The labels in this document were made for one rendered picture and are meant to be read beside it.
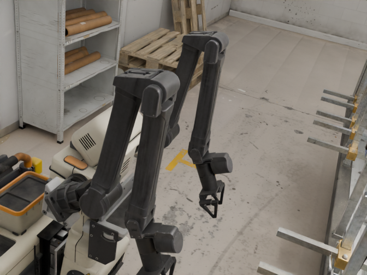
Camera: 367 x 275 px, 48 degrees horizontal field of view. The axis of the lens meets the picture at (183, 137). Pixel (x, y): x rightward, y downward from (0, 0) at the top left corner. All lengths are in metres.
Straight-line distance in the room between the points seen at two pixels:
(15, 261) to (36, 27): 2.20
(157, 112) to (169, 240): 0.37
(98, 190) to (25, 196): 0.64
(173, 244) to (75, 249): 0.51
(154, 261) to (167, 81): 0.51
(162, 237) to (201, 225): 1.92
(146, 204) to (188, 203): 2.13
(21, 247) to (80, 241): 0.23
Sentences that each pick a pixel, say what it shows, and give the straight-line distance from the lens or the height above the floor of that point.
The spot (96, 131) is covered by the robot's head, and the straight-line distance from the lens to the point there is 1.21.
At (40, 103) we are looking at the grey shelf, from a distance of 3.68.
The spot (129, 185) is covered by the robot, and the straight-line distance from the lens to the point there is 1.48.
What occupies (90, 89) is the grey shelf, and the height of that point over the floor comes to 0.14.
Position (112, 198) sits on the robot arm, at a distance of 1.14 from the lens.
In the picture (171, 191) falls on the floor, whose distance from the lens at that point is 3.27.
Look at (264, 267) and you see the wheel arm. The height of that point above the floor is 0.86.
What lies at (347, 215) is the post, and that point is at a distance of 2.07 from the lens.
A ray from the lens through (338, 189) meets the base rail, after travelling 2.52.
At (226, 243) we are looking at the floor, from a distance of 2.94.
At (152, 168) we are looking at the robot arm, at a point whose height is 1.40.
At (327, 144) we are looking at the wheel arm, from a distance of 2.68.
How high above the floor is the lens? 1.96
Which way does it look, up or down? 29 degrees down
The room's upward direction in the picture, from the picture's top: 10 degrees clockwise
